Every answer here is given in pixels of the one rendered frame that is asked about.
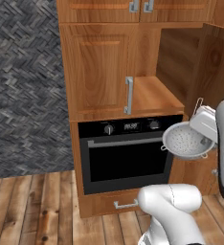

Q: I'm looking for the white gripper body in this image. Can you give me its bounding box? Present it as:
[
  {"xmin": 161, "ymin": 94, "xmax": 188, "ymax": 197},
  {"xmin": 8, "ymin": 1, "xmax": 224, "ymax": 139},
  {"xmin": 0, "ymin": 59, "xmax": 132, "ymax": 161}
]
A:
[{"xmin": 189, "ymin": 105, "xmax": 219, "ymax": 145}]

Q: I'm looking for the white perforated tea strainer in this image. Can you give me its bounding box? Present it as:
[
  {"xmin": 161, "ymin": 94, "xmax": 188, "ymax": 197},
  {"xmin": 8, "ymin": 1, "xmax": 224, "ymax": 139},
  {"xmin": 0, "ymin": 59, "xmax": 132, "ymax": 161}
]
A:
[{"xmin": 160, "ymin": 121, "xmax": 215, "ymax": 162}]

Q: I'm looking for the wooden cabinet door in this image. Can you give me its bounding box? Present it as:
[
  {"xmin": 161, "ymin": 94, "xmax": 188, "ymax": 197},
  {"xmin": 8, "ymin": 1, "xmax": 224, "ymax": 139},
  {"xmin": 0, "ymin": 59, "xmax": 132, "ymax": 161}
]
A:
[
  {"xmin": 56, "ymin": 0, "xmax": 141, "ymax": 24},
  {"xmin": 58, "ymin": 23, "xmax": 138, "ymax": 122},
  {"xmin": 139, "ymin": 0, "xmax": 214, "ymax": 24},
  {"xmin": 183, "ymin": 23, "xmax": 224, "ymax": 196}
]

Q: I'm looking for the grey oven knob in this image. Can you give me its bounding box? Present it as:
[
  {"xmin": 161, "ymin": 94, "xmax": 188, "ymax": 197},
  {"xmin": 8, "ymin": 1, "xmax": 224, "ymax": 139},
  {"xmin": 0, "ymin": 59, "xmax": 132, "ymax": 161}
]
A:
[
  {"xmin": 103, "ymin": 123, "xmax": 115, "ymax": 136},
  {"xmin": 148, "ymin": 119, "xmax": 161, "ymax": 130}
]

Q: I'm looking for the black built-in oven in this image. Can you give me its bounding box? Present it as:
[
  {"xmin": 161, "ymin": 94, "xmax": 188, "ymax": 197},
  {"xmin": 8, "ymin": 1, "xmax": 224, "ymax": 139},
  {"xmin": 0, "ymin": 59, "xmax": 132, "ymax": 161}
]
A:
[{"xmin": 77, "ymin": 114, "xmax": 185, "ymax": 196}]

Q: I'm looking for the wooden drawer front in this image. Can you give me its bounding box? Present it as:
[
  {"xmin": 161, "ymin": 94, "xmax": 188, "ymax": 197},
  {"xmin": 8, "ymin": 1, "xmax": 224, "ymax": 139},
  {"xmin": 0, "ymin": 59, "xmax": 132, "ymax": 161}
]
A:
[{"xmin": 78, "ymin": 188, "xmax": 145, "ymax": 219}]

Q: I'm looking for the grey cabinet door handle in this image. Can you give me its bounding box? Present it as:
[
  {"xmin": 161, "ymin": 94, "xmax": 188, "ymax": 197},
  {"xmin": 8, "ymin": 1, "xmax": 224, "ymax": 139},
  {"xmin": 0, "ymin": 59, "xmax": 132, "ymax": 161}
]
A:
[
  {"xmin": 143, "ymin": 0, "xmax": 155, "ymax": 13},
  {"xmin": 128, "ymin": 0, "xmax": 140, "ymax": 13},
  {"xmin": 192, "ymin": 97, "xmax": 205, "ymax": 117},
  {"xmin": 123, "ymin": 76, "xmax": 134, "ymax": 116}
]

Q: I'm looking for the wooden cabinet frame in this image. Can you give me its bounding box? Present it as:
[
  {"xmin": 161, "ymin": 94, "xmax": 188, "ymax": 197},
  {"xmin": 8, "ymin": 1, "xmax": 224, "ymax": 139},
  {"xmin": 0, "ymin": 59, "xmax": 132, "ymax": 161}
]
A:
[{"xmin": 56, "ymin": 0, "xmax": 224, "ymax": 219}]

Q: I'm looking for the grey oven door handle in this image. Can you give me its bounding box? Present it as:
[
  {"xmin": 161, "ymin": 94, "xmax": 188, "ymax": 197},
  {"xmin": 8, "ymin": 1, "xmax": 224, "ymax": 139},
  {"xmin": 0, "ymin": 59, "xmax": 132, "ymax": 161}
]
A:
[{"xmin": 87, "ymin": 136, "xmax": 165, "ymax": 148}]

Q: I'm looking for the grey drawer handle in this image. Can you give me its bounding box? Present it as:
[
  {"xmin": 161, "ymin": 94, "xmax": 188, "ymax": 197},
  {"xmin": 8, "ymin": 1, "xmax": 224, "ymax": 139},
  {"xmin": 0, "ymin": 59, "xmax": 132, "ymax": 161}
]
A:
[{"xmin": 113, "ymin": 198, "xmax": 140, "ymax": 211}]

